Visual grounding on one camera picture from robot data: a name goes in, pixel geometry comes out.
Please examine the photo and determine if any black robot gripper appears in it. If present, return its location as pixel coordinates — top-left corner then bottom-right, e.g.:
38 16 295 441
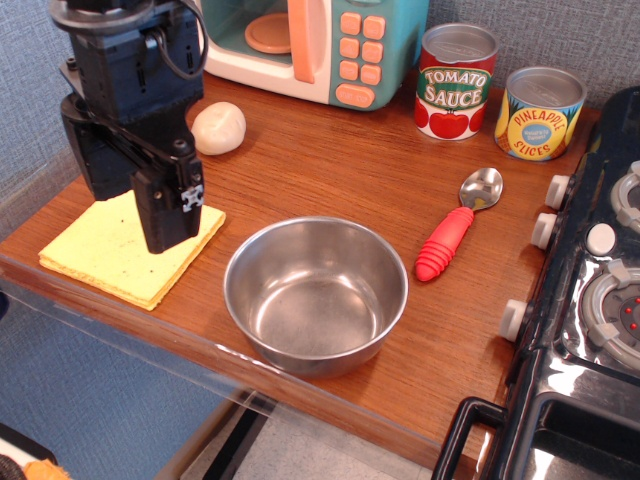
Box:
59 9 205 254

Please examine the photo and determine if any white potato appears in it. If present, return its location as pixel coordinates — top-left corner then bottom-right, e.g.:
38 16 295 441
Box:
191 102 247 156

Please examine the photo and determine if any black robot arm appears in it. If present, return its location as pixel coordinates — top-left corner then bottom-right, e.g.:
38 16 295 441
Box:
49 1 208 254

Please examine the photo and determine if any stainless steel pan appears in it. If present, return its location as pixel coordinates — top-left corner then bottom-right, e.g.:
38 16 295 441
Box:
223 217 409 378

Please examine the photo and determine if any yellow sponge cloth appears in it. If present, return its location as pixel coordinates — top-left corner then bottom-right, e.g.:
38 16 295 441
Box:
39 192 226 311

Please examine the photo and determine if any orange microwave turntable plate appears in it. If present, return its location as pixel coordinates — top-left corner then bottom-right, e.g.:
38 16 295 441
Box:
244 12 291 55

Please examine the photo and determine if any toy microwave teal and white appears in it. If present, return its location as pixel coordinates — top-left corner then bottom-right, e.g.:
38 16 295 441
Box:
197 1 429 111

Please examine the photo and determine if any tomato sauce can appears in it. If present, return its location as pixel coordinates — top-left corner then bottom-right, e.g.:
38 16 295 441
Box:
414 23 499 140

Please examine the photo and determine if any pineapple slices can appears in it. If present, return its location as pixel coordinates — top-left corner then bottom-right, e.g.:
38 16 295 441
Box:
494 66 587 162

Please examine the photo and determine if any black toy stove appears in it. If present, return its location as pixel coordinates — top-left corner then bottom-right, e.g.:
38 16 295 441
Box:
433 87 639 479

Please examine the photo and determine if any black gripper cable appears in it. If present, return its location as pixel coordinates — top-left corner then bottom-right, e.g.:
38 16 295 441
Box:
143 0 210 82

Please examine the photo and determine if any red handled metal spoon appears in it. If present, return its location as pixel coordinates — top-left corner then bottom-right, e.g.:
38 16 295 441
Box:
414 167 504 282

